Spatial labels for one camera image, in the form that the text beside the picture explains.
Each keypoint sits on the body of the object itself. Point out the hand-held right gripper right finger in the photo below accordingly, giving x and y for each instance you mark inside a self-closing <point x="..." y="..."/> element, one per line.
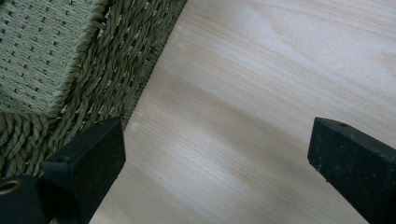
<point x="355" y="168"/>

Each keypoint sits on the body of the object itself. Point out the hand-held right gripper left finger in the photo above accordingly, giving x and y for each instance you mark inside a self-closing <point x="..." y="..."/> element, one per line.
<point x="90" y="161"/>

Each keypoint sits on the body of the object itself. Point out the green woven basket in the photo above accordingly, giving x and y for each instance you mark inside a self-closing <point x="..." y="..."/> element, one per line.
<point x="93" y="71"/>

